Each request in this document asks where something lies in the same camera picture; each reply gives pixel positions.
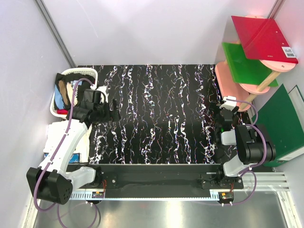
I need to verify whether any black printed t-shirt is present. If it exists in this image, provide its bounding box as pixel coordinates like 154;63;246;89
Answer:
54;73;95;110

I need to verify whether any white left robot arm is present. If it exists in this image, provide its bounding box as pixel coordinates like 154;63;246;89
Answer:
26;99;121;205

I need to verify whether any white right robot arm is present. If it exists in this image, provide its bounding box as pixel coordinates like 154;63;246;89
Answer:
210;99;276;188

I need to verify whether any pink wooden tiered shelf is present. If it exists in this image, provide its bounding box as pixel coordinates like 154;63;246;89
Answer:
215;15;298;112

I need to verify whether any light green plastic folder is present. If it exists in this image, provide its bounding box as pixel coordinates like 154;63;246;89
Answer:
222;42;272;86

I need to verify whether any red t-shirt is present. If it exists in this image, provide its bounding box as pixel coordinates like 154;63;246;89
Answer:
57;109;68;115

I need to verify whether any white folded peace t-shirt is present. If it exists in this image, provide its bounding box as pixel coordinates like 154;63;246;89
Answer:
43;121;92;164

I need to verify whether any white plastic laundry basket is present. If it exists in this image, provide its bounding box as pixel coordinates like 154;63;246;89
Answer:
50;67;98;119

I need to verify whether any red plastic folder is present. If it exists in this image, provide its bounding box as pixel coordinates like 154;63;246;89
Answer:
231;16;298;64

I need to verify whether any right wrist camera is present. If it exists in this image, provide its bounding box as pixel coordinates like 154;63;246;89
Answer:
220;96;237;111

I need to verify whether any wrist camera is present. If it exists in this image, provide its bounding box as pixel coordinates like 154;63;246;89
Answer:
220;96;237;111
82;89;106;104

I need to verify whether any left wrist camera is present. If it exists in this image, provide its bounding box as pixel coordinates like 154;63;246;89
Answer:
82;89;106;104

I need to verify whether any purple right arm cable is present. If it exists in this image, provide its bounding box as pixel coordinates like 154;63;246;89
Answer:
197;99;266;206

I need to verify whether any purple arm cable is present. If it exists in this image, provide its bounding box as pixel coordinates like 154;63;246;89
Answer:
197;99;266;206
32;77;102;228

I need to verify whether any dark green ring binder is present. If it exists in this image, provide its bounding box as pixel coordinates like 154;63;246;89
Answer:
257;85;304;167

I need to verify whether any aluminium frame rail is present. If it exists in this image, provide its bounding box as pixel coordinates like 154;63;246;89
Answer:
23;171;303;228

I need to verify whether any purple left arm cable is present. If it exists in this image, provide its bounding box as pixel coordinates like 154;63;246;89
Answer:
32;77;102;228

